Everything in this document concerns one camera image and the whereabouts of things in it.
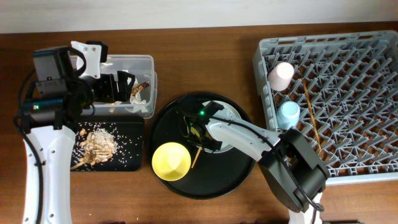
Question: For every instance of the pile of food scraps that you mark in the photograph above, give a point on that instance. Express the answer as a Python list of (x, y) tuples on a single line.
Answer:
[(96, 146)]

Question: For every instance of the white tissue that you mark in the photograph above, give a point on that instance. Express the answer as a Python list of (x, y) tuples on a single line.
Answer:
[(138, 101)]

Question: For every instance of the gold snack wrapper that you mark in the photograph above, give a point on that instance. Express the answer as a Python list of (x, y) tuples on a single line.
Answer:
[(138, 88)]

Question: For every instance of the round black tray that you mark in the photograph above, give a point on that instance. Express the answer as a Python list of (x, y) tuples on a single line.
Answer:
[(214, 174)]

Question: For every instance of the grey dishwasher rack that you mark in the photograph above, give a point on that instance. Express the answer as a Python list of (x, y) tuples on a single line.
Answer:
[(352, 82)]

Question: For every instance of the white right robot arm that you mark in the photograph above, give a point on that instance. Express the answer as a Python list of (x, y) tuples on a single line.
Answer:
[(293, 170)]

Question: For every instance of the yellow bowl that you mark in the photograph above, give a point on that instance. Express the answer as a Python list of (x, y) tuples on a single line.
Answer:
[(171, 161)]

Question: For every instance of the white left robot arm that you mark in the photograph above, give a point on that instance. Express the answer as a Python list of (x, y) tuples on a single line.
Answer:
[(49, 138)]

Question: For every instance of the pink plastic cup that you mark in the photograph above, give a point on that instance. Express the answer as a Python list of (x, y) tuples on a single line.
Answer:
[(280, 76)]

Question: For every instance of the grey round plate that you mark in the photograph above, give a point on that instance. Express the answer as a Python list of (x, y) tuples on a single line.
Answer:
[(224, 147)]

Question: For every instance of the black rectangular tray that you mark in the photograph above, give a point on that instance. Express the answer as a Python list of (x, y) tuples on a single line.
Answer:
[(128, 132)]

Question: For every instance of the wooden chopstick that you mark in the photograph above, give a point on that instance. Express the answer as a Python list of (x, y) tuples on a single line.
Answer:
[(312, 116), (196, 157)]

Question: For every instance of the blue plastic cup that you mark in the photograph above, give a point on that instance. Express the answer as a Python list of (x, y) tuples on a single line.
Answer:
[(288, 115)]

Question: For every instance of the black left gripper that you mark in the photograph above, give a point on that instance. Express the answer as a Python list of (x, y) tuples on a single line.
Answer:
[(108, 81)]

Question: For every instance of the clear plastic bin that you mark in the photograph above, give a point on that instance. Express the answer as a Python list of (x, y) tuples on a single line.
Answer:
[(106, 104)]

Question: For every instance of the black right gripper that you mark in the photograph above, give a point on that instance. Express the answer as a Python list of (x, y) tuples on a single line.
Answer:
[(213, 144)]

